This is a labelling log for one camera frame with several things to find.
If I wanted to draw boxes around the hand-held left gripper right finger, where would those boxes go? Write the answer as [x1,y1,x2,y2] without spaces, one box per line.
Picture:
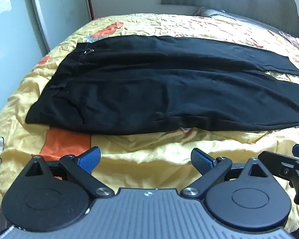
[181,148,273,199]

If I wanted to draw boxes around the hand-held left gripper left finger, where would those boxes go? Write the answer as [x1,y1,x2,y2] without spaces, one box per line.
[24,147,115,199]

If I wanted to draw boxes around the black pants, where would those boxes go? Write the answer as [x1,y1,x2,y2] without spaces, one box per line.
[25,35,299,136]

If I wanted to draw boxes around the yellow printed bedspread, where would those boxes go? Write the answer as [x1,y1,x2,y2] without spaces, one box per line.
[0,13,299,232]

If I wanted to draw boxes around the grey-brown leather pillow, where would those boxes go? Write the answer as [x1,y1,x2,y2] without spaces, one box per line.
[191,7,299,46]

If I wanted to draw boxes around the wardrobe with glass doors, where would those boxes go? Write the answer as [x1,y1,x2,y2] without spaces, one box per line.
[0,0,95,127]

